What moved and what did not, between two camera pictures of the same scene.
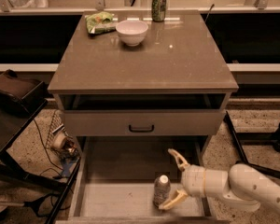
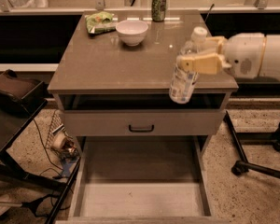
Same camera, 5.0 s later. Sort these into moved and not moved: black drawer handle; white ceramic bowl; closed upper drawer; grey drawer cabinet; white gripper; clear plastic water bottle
Moved: clear plastic water bottle; white gripper
Not moved: white ceramic bowl; black drawer handle; grey drawer cabinet; closed upper drawer
